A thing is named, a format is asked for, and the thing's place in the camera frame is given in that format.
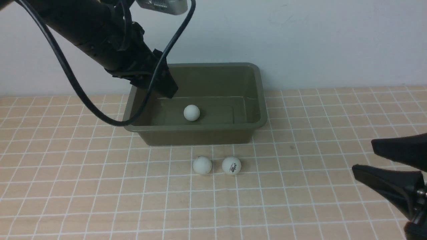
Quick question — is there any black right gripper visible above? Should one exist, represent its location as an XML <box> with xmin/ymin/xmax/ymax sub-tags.
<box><xmin>352</xmin><ymin>133</ymin><xmax>427</xmax><ymax>240</ymax></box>

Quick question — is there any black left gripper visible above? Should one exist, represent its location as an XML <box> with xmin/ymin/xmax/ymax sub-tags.
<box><xmin>105</xmin><ymin>22</ymin><xmax>178</xmax><ymax>99</ymax></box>

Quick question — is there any white ping-pong ball with logo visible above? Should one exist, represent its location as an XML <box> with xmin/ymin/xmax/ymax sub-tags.
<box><xmin>222</xmin><ymin>156</ymin><xmax>242</xmax><ymax>176</ymax></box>

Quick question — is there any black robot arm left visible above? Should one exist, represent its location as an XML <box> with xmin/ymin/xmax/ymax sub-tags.
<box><xmin>27</xmin><ymin>0</ymin><xmax>178</xmax><ymax>98</ymax></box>

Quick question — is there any olive green plastic bin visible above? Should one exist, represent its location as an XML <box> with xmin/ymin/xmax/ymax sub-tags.
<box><xmin>125</xmin><ymin>62</ymin><xmax>267</xmax><ymax>146</ymax></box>

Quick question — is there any checkered orange tablecloth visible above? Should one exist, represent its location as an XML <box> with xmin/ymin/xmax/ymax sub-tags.
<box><xmin>0</xmin><ymin>86</ymin><xmax>427</xmax><ymax>240</ymax></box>

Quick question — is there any black cable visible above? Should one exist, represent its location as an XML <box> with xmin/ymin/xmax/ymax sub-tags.
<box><xmin>15</xmin><ymin>0</ymin><xmax>196</xmax><ymax>127</ymax></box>

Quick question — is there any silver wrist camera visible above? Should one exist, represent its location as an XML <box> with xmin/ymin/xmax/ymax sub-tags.
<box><xmin>136</xmin><ymin>0</ymin><xmax>188</xmax><ymax>15</ymax></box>

